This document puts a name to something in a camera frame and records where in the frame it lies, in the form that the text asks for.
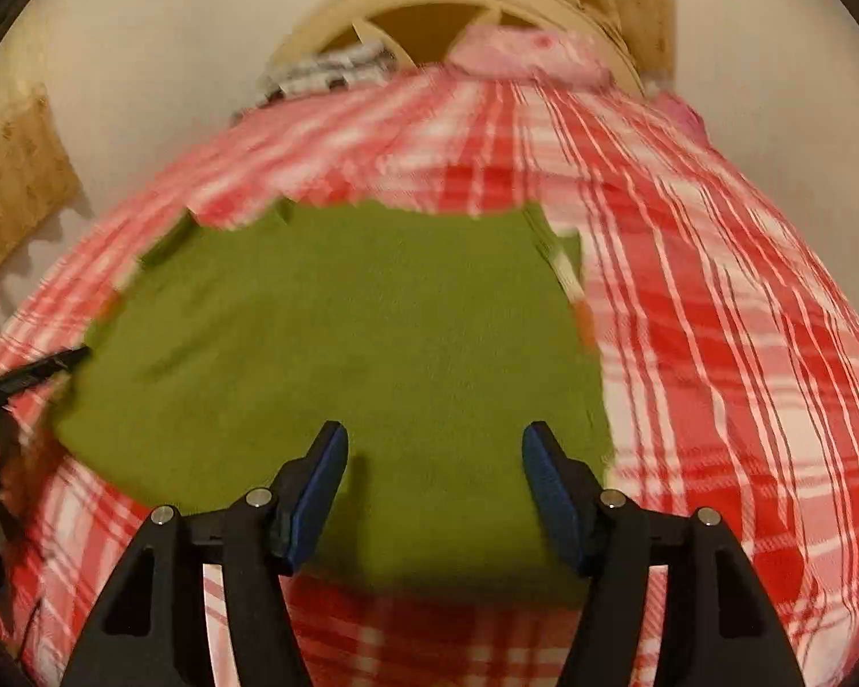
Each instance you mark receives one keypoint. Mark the pink cloth beside bed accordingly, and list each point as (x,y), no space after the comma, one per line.
(682,115)

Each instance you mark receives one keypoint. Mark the red white plaid bedspread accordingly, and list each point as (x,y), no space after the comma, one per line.
(729,359)

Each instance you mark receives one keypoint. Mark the beige curtain at left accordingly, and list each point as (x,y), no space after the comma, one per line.
(36,174)

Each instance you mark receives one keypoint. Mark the pink floral pillow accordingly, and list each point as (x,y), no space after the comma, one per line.
(531,55)

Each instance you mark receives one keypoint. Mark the cream wooden headboard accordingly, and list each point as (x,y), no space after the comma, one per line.
(422,32)

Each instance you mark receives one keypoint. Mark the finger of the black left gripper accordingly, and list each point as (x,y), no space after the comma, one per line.
(26,377)

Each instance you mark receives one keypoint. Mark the green striped knit sweater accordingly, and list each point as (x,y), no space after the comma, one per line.
(434,340)

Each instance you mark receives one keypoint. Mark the grey white patterned pillow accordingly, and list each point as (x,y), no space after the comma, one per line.
(337,71)

